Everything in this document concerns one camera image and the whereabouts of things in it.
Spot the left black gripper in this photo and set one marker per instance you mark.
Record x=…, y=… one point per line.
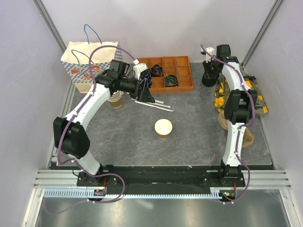
x=144, y=95

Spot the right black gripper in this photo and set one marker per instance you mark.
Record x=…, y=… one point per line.
x=206, y=65

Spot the single paper coffee cup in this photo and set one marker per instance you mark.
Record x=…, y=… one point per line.
x=163, y=128

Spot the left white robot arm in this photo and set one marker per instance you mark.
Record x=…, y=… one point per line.
x=70, y=135

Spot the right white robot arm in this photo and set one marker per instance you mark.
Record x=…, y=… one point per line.
x=238, y=110

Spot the checkered paper takeout bag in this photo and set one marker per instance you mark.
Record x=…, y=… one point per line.
x=88, y=59

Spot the stack of black lids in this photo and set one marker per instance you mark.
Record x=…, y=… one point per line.
x=209, y=81

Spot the wrapped paper straw lower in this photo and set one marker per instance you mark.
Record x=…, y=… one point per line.
x=154, y=106

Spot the wrapped paper straw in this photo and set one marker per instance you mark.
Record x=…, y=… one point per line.
x=161, y=105
x=154, y=106
x=159, y=102

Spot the wrapped paper straw upper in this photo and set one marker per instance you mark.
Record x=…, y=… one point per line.
x=159, y=102

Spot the blue striped rolled tie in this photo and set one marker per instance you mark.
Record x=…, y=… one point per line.
x=146, y=80

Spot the wrapped paper straw middle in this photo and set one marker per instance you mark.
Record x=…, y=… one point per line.
x=161, y=105

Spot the camouflage fabric bag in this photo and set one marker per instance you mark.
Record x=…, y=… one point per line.
x=222, y=92

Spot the brown dark rolled tie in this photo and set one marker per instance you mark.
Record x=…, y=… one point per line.
x=156, y=71

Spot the stack of paper cups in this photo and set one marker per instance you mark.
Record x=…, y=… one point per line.
x=115, y=100

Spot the green yellow rolled tie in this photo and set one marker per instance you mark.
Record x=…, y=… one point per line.
x=171, y=80

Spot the orange wooden compartment tray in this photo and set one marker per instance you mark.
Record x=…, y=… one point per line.
x=178, y=66

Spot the brown pulp cup carrier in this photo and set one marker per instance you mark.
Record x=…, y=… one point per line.
x=248, y=138

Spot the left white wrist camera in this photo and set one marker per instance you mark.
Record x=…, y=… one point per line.
x=139, y=68

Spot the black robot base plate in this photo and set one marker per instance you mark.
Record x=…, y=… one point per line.
x=212, y=176

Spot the grey slotted cable duct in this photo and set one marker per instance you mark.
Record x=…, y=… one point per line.
x=95, y=194

